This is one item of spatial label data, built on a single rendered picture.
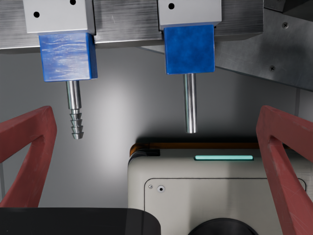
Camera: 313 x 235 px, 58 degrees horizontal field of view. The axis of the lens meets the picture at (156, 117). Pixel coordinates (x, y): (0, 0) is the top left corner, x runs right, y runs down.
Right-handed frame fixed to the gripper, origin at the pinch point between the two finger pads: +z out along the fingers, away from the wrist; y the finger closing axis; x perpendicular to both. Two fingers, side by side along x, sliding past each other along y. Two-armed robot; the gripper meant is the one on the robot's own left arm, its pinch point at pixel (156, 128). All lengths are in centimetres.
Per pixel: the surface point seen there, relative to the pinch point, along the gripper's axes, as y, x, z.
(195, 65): -3.4, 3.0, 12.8
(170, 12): -1.1, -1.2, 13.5
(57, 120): 40, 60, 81
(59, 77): 8.5, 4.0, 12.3
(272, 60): -12.8, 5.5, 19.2
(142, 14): 1.2, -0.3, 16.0
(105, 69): 20, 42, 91
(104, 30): 4.7, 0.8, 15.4
